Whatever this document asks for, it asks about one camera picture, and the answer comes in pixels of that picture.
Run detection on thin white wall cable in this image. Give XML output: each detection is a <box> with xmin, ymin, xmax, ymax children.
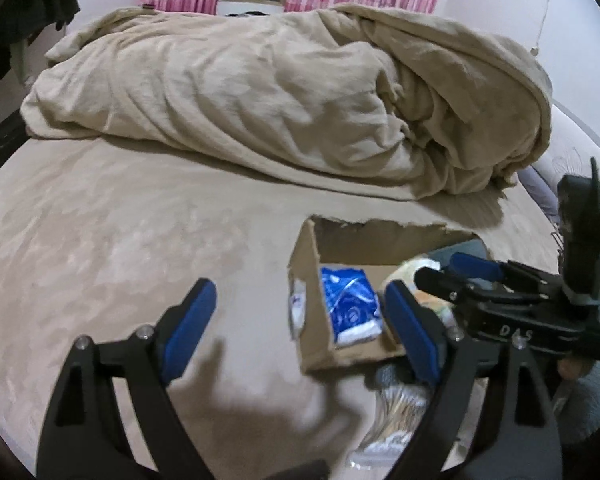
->
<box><xmin>530</xmin><ymin>0</ymin><xmax>557</xmax><ymax>57</ymax></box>

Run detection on cardboard box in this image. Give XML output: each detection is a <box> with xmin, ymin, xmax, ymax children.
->
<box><xmin>286</xmin><ymin>216</ymin><xmax>487</xmax><ymax>374</ymax></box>

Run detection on beige fleece blanket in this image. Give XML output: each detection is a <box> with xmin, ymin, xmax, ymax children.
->
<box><xmin>20</xmin><ymin>3</ymin><xmax>554</xmax><ymax>202</ymax></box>

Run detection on clear cotton swab packet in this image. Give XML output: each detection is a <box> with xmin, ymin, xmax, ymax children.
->
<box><xmin>347</xmin><ymin>370</ymin><xmax>463</xmax><ymax>472</ymax></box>

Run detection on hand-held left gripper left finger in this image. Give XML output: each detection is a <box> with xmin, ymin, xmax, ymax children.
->
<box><xmin>36</xmin><ymin>278</ymin><xmax>218</xmax><ymax>480</ymax></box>

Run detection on light grey pillow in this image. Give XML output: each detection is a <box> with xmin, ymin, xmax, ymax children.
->
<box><xmin>517</xmin><ymin>102</ymin><xmax>600</xmax><ymax>223</ymax></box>

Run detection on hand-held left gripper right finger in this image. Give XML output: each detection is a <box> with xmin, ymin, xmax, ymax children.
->
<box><xmin>382</xmin><ymin>280</ymin><xmax>564</xmax><ymax>480</ymax></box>

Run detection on dark hanging clothes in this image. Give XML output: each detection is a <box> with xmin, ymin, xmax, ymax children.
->
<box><xmin>0</xmin><ymin>0</ymin><xmax>84</xmax><ymax>113</ymax></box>

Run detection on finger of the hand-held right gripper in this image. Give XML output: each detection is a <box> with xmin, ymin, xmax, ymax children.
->
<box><xmin>449</xmin><ymin>252</ymin><xmax>509</xmax><ymax>287</ymax></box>
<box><xmin>414</xmin><ymin>266</ymin><xmax>482</xmax><ymax>307</ymax></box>

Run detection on bed with beige sheet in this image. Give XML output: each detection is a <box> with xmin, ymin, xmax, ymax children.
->
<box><xmin>0</xmin><ymin>135</ymin><xmax>573</xmax><ymax>480</ymax></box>

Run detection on blue and white packet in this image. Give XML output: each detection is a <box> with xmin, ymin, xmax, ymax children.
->
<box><xmin>320</xmin><ymin>266</ymin><xmax>384</xmax><ymax>347</ymax></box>

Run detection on person's right forearm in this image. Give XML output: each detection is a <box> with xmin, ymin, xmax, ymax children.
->
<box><xmin>550</xmin><ymin>355</ymin><xmax>600</xmax><ymax>448</ymax></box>

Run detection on white label on box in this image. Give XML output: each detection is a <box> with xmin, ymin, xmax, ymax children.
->
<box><xmin>287</xmin><ymin>280</ymin><xmax>309</xmax><ymax>338</ymax></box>

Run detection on pale yellow packet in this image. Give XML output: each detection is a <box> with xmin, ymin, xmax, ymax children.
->
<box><xmin>380</xmin><ymin>256</ymin><xmax>456</xmax><ymax>333</ymax></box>

